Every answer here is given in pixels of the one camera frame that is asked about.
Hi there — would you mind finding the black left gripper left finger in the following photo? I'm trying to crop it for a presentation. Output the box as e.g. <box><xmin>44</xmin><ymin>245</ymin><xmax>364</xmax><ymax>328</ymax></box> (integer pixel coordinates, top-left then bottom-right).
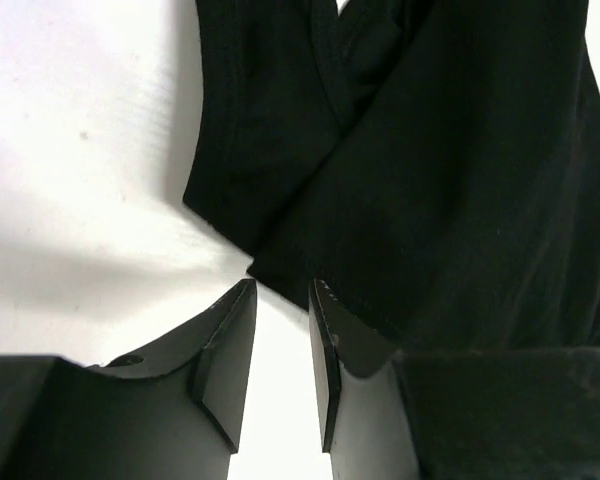
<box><xmin>0</xmin><ymin>279</ymin><xmax>257</xmax><ymax>479</ymax></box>

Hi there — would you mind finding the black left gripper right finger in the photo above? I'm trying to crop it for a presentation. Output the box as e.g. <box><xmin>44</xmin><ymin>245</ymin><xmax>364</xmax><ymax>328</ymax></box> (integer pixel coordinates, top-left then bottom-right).
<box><xmin>309</xmin><ymin>281</ymin><xmax>600</xmax><ymax>479</ymax></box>

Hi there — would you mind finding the black tank top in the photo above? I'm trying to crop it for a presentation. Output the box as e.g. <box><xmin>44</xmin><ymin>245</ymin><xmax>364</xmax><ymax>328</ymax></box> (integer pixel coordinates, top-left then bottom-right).
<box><xmin>183</xmin><ymin>1</ymin><xmax>600</xmax><ymax>351</ymax></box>

